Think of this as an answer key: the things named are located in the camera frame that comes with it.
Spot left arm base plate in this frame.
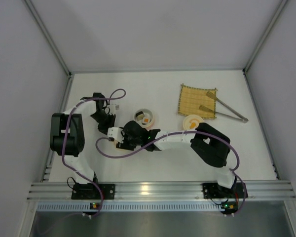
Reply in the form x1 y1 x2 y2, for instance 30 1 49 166
71 183 115 200

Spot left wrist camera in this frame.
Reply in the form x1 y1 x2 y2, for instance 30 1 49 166
109 104 119 115

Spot aluminium mounting rail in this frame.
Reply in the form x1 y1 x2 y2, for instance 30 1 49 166
27 180 296 201

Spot aluminium frame post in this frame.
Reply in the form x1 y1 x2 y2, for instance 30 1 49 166
243 0 291 74
23 0 73 76

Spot metal tongs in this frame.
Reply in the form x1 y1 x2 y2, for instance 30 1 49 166
199 90 249 123

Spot right aluminium frame post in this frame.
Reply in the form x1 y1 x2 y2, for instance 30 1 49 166
243 0 291 74

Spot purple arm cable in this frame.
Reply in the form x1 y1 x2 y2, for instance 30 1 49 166
95 130 249 215
61 88 126 218

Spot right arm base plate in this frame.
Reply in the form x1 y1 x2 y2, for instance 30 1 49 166
202 183 248 199

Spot cream plain lid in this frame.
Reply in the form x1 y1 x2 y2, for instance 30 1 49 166
183 115 204 130

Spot slotted cable duct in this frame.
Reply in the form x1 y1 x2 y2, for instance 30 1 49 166
37 201 229 212

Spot left aluminium frame post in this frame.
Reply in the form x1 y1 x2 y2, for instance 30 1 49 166
23 0 73 76

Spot pink lunch box bowl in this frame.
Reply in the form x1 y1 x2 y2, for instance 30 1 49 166
134 108 155 130

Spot bamboo sushi mat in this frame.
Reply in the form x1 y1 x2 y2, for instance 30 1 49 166
177 84 217 119

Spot cream lid with pink ring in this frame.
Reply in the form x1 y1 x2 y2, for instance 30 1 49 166
113 140 128 150

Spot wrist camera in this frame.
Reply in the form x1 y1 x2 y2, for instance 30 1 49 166
109 104 119 115
107 127 124 143

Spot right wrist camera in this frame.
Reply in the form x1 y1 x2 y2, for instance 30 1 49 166
107 127 124 143

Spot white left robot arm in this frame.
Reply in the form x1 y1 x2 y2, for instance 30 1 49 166
50 93 118 184

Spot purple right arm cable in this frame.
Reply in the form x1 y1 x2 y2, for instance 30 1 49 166
95 130 249 215

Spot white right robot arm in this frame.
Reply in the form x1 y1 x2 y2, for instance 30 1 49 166
116 121 237 190

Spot sushi roll green centre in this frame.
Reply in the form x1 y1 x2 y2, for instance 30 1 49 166
135 111 145 120

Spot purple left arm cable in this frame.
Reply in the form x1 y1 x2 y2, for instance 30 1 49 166
61 88 126 218

